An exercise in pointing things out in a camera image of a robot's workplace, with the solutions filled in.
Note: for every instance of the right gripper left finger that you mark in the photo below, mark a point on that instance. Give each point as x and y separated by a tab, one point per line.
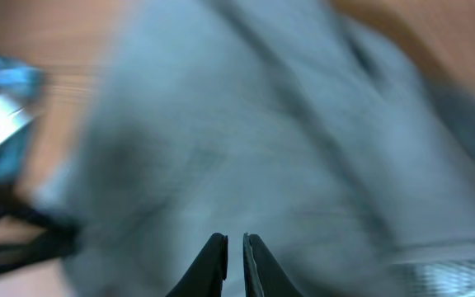
207	272

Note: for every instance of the grey shorts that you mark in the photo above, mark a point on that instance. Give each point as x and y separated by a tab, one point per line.
281	120

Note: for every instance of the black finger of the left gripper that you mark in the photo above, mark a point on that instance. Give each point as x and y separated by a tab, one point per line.
54	240

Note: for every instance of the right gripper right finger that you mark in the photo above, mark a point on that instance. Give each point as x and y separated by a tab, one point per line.
263	275

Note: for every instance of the folded blue denim jeans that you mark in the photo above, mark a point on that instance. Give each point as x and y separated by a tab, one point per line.
21	86

